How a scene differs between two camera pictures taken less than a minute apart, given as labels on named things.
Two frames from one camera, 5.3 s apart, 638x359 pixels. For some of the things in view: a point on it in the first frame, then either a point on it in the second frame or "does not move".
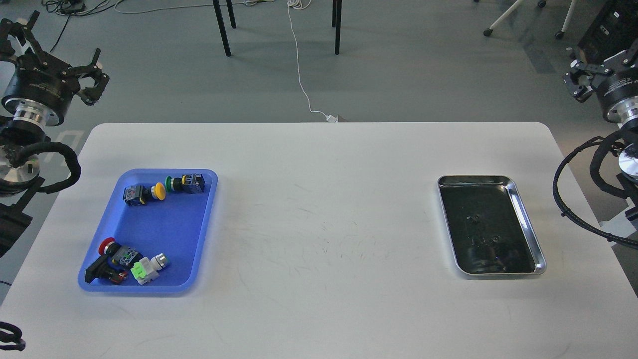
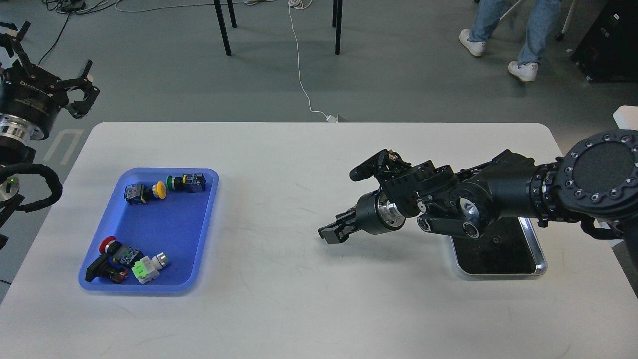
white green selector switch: [147, 269] does not move
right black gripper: [611, 89] -> [374, 214]
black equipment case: [612, 30] does not move
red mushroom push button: [123, 255] does not move
